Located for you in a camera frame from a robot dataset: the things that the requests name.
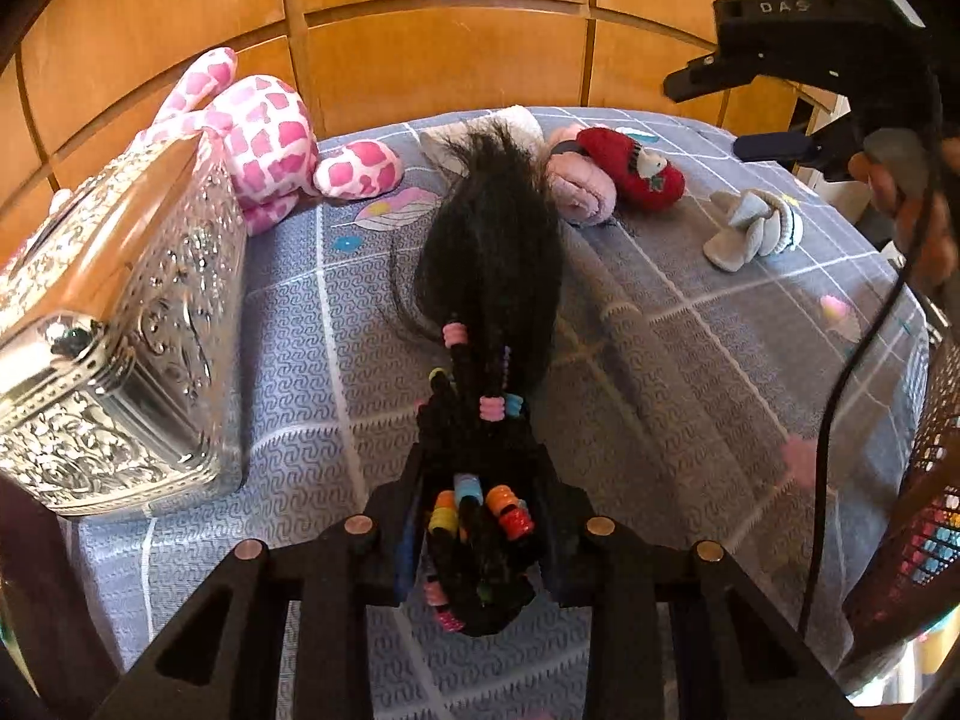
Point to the person's right hand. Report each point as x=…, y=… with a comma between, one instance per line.
x=938, y=259

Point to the pink fluffy sock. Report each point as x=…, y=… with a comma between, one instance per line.
x=584, y=194

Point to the red christmas sock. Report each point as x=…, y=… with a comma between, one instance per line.
x=645, y=180

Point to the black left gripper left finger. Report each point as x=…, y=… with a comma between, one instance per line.
x=220, y=655

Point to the black hair bundle coloured ties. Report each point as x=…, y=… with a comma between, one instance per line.
x=486, y=288

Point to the wooden headboard panelling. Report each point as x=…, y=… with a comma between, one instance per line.
x=83, y=76

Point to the grey checked table cloth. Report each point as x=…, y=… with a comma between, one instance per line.
x=668, y=401

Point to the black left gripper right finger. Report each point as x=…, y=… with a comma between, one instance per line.
x=671, y=628

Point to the pink white spotted plush toy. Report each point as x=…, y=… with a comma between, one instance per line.
x=270, y=152

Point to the grey sock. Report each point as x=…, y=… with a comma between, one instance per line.
x=755, y=224

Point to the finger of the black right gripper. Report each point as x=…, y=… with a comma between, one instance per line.
x=710, y=74
x=775, y=146

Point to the silver embossed tissue box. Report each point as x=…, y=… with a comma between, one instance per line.
x=120, y=321

